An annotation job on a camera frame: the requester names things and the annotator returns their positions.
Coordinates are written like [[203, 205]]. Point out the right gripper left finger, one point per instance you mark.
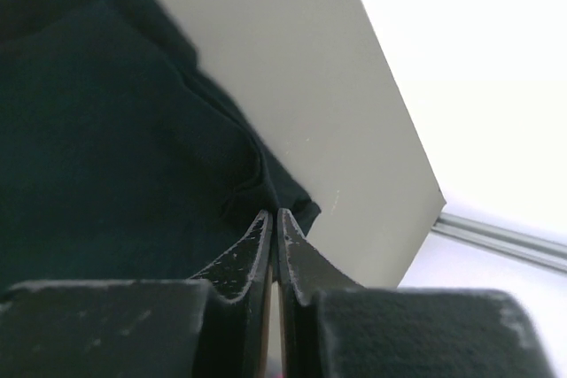
[[213, 324]]

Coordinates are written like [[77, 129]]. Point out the aluminium frame rail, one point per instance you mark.
[[527, 248]]

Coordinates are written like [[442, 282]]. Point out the black t shirt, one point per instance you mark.
[[120, 158]]

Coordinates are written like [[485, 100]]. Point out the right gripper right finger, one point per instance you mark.
[[334, 327]]

